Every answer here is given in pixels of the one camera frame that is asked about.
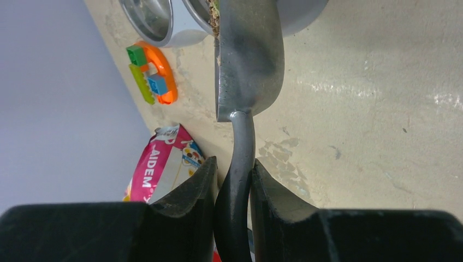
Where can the red yellow toy block car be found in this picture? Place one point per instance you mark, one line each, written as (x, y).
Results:
(216, 257)

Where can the grey double pet bowl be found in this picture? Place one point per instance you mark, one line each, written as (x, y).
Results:
(185, 23)

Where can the pet food bag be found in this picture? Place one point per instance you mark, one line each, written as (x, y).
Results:
(169, 159)

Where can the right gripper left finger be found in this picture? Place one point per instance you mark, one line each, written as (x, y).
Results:
(177, 227)

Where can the metal food scoop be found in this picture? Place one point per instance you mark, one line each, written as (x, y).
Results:
(248, 78)

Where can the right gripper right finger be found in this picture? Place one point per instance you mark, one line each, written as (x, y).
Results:
(287, 228)

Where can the orange green toy block piece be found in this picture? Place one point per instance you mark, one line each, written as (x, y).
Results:
(152, 73)

